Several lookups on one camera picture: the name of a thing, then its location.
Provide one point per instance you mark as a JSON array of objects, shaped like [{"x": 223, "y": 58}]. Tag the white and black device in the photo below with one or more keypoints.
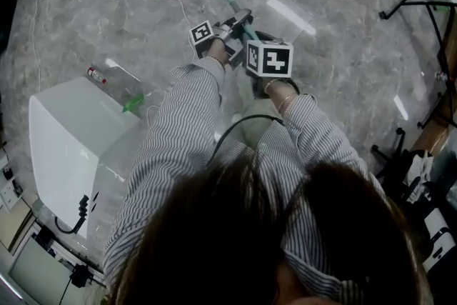
[{"x": 441, "y": 235}]

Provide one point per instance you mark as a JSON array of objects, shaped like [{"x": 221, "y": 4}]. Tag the person's left forearm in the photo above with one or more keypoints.
[{"x": 185, "y": 100}]

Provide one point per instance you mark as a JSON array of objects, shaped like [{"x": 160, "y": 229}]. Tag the small red-capped bottle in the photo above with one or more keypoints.
[{"x": 97, "y": 75}]

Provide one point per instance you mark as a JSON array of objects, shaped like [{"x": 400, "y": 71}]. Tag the white box cabinet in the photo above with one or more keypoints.
[{"x": 71, "y": 139}]

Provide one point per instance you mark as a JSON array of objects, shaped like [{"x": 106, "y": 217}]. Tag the green plastic object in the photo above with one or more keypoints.
[{"x": 134, "y": 103}]

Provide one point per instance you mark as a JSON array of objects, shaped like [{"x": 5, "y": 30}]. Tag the person's grey-green trousers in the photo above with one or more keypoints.
[{"x": 255, "y": 118}]

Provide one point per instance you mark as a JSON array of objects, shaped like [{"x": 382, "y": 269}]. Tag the person's right forearm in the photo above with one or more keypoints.
[{"x": 307, "y": 125}]

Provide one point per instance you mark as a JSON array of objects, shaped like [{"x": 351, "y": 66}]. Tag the black chair base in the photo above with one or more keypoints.
[{"x": 391, "y": 153}]

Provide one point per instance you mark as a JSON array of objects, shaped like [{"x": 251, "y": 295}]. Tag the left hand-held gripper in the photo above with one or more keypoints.
[{"x": 233, "y": 43}]

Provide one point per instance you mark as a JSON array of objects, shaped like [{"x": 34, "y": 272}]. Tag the black stand legs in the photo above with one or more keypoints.
[{"x": 437, "y": 28}]

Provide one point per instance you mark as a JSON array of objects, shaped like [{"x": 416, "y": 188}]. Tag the person's striped shirt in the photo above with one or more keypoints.
[{"x": 168, "y": 189}]

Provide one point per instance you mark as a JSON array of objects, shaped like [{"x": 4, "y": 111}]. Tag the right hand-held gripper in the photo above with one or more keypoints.
[{"x": 275, "y": 59}]

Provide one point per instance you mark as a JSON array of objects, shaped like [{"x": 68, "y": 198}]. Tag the wooden table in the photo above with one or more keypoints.
[{"x": 433, "y": 139}]

